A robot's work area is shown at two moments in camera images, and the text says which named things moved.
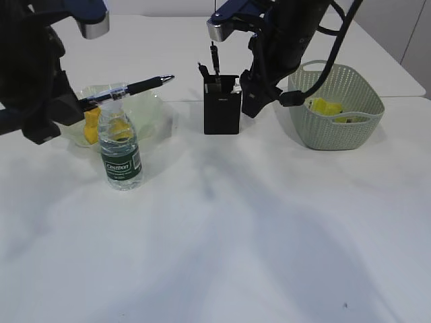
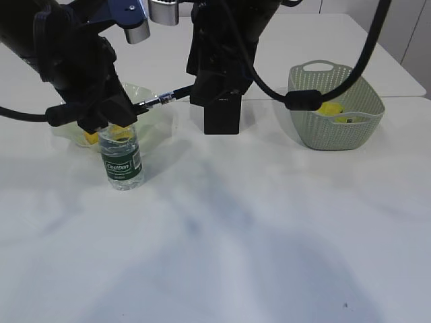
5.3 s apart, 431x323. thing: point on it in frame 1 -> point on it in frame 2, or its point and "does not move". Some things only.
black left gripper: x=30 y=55 -> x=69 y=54
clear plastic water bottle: x=120 y=151 does not move
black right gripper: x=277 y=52 -> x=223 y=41
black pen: x=120 y=93 -> x=168 y=97
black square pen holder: x=221 y=108 does not move
